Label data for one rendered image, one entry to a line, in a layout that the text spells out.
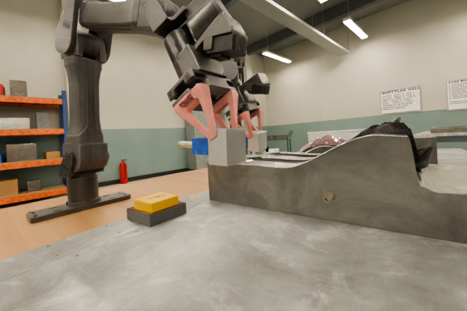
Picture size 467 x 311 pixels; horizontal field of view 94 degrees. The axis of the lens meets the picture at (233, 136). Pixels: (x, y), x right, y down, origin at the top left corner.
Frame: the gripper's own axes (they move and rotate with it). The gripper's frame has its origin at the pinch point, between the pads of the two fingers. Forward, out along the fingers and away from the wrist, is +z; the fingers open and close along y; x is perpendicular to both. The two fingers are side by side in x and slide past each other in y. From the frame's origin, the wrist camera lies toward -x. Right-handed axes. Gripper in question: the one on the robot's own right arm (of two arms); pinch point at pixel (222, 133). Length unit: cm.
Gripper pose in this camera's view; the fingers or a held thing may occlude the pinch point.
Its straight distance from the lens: 34.6
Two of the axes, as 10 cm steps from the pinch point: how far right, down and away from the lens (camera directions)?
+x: -6.8, 5.0, 5.3
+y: 6.0, -0.3, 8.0
